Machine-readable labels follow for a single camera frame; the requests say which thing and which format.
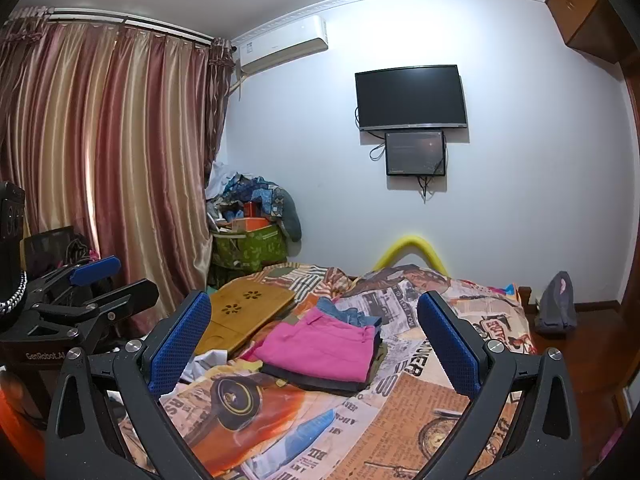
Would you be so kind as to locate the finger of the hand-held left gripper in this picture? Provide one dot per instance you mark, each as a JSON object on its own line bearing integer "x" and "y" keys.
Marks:
{"x": 135, "y": 292}
{"x": 95, "y": 268}

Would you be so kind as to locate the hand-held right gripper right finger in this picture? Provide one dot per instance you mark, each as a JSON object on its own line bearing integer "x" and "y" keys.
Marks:
{"x": 450, "y": 347}

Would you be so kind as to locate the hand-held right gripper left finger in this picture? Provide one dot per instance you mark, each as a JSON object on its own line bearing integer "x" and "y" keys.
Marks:
{"x": 175, "y": 347}

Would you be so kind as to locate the pink pants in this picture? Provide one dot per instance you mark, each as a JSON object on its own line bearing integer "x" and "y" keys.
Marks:
{"x": 320, "y": 345}

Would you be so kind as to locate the dark folded pants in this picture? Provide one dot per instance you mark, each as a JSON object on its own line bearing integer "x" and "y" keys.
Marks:
{"x": 320, "y": 385}

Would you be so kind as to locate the white cloth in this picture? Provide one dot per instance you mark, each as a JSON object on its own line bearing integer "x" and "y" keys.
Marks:
{"x": 205, "y": 366}

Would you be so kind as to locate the black mesh chair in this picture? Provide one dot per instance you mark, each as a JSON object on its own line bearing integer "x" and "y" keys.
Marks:
{"x": 50, "y": 250}

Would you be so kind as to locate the orange cloth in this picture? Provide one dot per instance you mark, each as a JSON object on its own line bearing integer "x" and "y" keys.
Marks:
{"x": 20, "y": 405}

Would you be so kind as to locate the wooden lap table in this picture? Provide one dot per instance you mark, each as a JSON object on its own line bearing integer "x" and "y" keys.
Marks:
{"x": 240, "y": 306}

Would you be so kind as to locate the printed newspaper-pattern blanket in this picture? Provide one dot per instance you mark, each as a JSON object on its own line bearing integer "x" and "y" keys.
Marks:
{"x": 400, "y": 410}

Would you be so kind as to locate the blue jeans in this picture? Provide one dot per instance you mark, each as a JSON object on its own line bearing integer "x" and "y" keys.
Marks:
{"x": 350, "y": 316}

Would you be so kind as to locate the yellow foam tube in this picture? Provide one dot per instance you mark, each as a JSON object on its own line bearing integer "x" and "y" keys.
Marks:
{"x": 410, "y": 241}

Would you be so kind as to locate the grey backpack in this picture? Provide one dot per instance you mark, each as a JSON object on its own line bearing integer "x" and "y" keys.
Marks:
{"x": 556, "y": 305}

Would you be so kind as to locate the green patterned storage box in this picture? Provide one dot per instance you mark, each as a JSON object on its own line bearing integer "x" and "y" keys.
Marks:
{"x": 255, "y": 250}

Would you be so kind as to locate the striped satin curtain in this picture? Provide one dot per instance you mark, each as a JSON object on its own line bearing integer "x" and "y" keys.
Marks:
{"x": 100, "y": 135}

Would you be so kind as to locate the striped bed sheet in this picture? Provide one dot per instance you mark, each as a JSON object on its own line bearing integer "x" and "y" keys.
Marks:
{"x": 310, "y": 285}

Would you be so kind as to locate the pile of clothes and bags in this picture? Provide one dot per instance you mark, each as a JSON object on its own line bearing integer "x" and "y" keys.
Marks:
{"x": 260, "y": 195}

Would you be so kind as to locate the white air conditioner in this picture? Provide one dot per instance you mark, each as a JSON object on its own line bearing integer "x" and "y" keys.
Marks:
{"x": 280, "y": 42}

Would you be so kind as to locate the wooden bed frame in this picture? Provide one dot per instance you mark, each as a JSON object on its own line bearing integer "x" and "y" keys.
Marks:
{"x": 525, "y": 299}

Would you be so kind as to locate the small wall monitor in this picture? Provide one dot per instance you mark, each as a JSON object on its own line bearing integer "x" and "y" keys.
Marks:
{"x": 415, "y": 152}

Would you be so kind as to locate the curtain rail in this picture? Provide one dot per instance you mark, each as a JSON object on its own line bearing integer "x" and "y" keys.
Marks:
{"x": 125, "y": 22}

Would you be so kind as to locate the wall television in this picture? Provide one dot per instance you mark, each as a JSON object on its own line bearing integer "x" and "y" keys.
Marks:
{"x": 410, "y": 95}

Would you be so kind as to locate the wooden wall cabinet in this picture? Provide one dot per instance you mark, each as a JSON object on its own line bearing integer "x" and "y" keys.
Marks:
{"x": 585, "y": 5}

